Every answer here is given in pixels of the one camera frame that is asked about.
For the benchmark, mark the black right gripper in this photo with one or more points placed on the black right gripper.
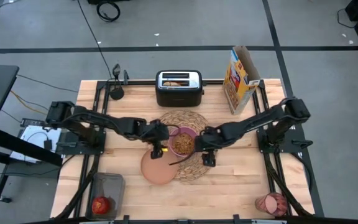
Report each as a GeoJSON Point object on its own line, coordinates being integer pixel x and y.
{"type": "Point", "coordinates": [207, 141]}

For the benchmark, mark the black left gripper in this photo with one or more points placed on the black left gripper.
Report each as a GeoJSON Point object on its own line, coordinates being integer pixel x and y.
{"type": "Point", "coordinates": [157, 133]}

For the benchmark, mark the pink bowl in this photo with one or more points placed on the pink bowl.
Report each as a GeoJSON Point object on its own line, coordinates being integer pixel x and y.
{"type": "Point", "coordinates": [185, 130]}

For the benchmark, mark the round woven straw placemat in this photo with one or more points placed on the round woven straw placemat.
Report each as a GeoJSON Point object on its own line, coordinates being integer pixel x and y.
{"type": "Point", "coordinates": [185, 116]}

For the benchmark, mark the terracotta round plate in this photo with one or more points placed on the terracotta round plate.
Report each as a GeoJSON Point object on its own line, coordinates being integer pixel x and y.
{"type": "Point", "coordinates": [158, 171]}

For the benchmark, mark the toasted bagel half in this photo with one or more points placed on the toasted bagel half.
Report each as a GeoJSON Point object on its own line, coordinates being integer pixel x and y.
{"type": "Point", "coordinates": [171, 83]}

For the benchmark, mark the yellow raisin bran cereal box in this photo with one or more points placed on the yellow raisin bran cereal box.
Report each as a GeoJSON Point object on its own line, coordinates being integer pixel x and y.
{"type": "Point", "coordinates": [239, 81]}

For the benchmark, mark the clear grey plastic container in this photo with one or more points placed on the clear grey plastic container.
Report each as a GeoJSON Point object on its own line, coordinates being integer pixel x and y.
{"type": "Point", "coordinates": [107, 186]}

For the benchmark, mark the metal spoon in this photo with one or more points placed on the metal spoon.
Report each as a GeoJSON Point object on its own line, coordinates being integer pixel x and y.
{"type": "Point", "coordinates": [116, 70]}

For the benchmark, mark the red apple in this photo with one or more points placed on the red apple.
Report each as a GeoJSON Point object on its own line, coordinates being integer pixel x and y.
{"type": "Point", "coordinates": [100, 205]}

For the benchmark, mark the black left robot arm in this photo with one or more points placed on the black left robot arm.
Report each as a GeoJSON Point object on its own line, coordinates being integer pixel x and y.
{"type": "Point", "coordinates": [104, 119]}

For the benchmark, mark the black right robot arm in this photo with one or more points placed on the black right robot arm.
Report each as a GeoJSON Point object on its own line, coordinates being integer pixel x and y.
{"type": "Point", "coordinates": [253, 121]}

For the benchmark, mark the brown cereal flakes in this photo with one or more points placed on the brown cereal flakes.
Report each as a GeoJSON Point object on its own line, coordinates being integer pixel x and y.
{"type": "Point", "coordinates": [183, 143]}

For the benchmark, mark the black and silver toaster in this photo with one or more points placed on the black and silver toaster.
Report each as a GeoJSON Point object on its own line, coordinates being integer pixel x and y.
{"type": "Point", "coordinates": [179, 93]}

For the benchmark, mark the dark metal cutlery piece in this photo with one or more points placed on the dark metal cutlery piece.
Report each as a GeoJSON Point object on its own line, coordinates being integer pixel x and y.
{"type": "Point", "coordinates": [125, 76]}

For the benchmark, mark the pink ribbed drinking glass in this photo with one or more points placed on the pink ribbed drinking glass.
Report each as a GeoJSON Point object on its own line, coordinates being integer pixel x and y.
{"type": "Point", "coordinates": [272, 203]}

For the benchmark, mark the white flat box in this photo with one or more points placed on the white flat box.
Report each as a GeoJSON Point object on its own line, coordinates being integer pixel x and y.
{"type": "Point", "coordinates": [36, 140]}

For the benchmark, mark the black power adapter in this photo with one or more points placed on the black power adapter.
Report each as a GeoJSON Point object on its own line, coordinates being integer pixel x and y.
{"type": "Point", "coordinates": [31, 122]}

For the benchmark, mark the black aluminium table frame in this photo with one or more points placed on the black aluminium table frame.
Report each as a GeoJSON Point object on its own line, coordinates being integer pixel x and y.
{"type": "Point", "coordinates": [135, 82]}

